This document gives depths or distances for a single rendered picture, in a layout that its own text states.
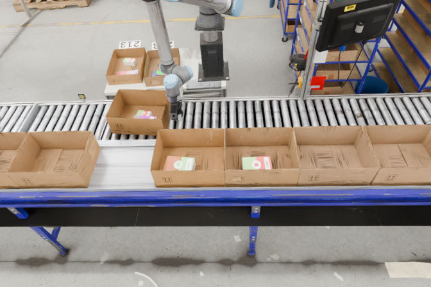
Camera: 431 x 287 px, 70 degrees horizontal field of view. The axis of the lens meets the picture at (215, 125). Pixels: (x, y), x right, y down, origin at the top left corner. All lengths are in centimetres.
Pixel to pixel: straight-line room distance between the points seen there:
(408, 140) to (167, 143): 144
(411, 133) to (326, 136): 48
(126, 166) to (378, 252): 192
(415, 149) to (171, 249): 181
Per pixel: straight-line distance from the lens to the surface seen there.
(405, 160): 209
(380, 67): 403
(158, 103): 239
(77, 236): 287
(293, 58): 226
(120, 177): 190
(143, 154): 196
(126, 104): 249
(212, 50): 244
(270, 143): 191
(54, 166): 212
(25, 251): 302
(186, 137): 186
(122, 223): 205
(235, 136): 184
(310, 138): 192
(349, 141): 201
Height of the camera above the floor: 238
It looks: 48 degrees down
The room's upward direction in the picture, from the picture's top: 4 degrees counter-clockwise
